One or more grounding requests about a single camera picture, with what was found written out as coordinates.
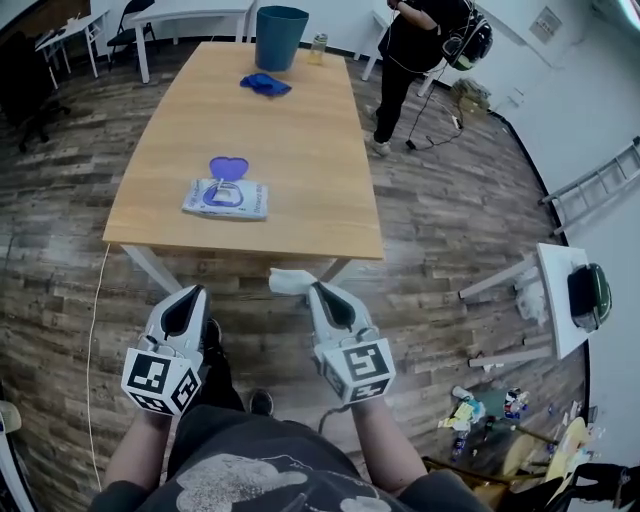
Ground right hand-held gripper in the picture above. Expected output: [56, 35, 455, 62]
[308, 281, 397, 405]

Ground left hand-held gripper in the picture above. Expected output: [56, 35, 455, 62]
[121, 284, 211, 417]

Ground white wet wipe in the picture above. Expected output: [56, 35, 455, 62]
[268, 268, 317, 296]

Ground wet wipe pack purple lid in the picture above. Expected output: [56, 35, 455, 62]
[180, 155, 270, 221]

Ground person's left forearm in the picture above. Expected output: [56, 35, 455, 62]
[104, 412, 174, 494]

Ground person's right forearm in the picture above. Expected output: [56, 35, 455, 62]
[349, 399, 429, 494]

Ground person's left black shoe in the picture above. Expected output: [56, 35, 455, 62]
[203, 318, 224, 361]

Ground person's black shoe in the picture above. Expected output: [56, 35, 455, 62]
[203, 318, 224, 361]
[248, 388, 275, 417]

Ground person's right black shoe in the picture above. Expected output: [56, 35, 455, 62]
[248, 388, 275, 417]

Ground pile of litter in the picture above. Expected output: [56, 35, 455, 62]
[438, 384, 534, 461]

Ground person's dark printed t-shirt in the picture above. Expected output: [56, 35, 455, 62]
[87, 403, 494, 512]

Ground white crumpled plastic sheet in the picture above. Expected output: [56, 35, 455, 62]
[514, 269, 549, 326]

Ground overturned white table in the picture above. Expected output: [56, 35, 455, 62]
[458, 242, 594, 370]

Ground blue cloth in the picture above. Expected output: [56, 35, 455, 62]
[239, 72, 293, 99]

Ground round yellow table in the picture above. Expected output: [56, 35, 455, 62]
[502, 417, 601, 481]

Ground small white table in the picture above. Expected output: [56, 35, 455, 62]
[355, 9, 391, 82]

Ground glass jar with yellow liquid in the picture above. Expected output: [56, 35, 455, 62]
[308, 32, 330, 67]

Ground black office chair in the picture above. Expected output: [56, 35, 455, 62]
[0, 30, 72, 154]

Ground teal waste bin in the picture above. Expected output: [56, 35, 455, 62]
[254, 5, 310, 72]

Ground grey metal ladder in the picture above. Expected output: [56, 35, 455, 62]
[538, 135, 640, 236]

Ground black folding chair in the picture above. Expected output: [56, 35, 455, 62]
[106, 0, 156, 71]

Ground long white table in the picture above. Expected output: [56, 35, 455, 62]
[130, 0, 259, 85]

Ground white desk with crossed braces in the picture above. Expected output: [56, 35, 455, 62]
[35, 8, 111, 90]

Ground white metal table frame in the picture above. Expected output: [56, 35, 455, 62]
[119, 243, 357, 296]

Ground white floor cable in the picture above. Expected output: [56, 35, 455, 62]
[85, 244, 111, 494]

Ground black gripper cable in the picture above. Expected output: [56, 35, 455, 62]
[318, 405, 351, 434]

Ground black power cable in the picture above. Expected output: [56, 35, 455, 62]
[404, 69, 464, 151]

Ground cardboard boxes by wall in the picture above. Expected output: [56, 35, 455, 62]
[449, 77, 494, 119]

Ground grey wall notice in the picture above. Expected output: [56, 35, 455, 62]
[528, 5, 564, 44]

